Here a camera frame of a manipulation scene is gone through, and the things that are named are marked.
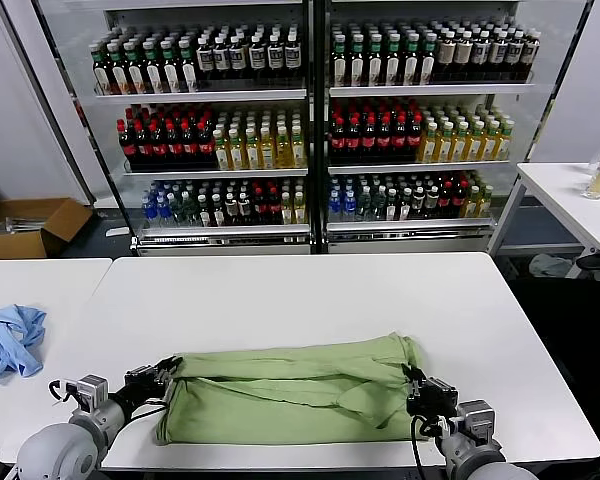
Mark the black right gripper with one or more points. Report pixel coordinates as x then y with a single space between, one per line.
435 397

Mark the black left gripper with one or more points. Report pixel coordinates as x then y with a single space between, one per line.
145 385

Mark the green polo shirt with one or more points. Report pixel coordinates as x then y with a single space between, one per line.
280 400

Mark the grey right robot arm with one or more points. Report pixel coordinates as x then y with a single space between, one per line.
475 455

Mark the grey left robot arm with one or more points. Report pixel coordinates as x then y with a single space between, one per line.
55 455

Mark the small white floor object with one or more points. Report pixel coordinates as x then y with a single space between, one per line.
116 231

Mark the small teal water bottle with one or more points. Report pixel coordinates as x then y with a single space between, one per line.
178 212
191 214
378 205
364 205

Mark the small blue drink bottle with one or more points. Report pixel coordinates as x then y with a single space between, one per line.
349 206
163 212
334 207
148 212

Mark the small dark white-label bottle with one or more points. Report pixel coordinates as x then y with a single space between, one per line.
405 209
218 214
205 215
391 210

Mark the crumpled light blue shirt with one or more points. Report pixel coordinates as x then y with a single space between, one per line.
10 345

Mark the small grey-label drink bottle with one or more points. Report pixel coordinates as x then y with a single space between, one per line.
245 206
231 207
418 202
432 201

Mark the grey crumpled cloth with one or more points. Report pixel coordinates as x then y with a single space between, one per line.
547 265

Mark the small red-cap cola bottle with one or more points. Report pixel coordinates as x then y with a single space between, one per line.
273 206
259 207
460 201
446 202

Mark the small yellow tea bottle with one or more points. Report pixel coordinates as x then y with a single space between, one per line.
473 205
486 204
287 212
300 211

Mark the open cardboard box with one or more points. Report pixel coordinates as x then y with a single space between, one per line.
17 245

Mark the grey metal parts bundle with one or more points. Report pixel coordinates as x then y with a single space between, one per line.
22 225

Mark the white side table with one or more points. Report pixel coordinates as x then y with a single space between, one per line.
560 185

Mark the glass-door beverage display cabinet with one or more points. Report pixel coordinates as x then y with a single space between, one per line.
430 91
205 96

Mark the green-cap white-label tea bottle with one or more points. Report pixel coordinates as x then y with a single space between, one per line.
393 65
375 65
171 75
119 75
136 75
101 75
357 65
411 65
339 65
428 64
154 75
189 75

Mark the white-cap dark-label drink bottle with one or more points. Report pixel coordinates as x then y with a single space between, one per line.
222 59
238 58
293 55
206 60
480 52
530 50
498 51
275 56
257 57
514 51

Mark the white-cap beige-label drink bottle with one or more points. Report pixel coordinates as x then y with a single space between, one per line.
463 52
446 52

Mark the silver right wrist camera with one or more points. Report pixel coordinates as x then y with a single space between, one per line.
477 417

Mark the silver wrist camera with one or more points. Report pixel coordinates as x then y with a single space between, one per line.
477 417
92 391

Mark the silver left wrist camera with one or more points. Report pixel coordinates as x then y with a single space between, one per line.
92 391

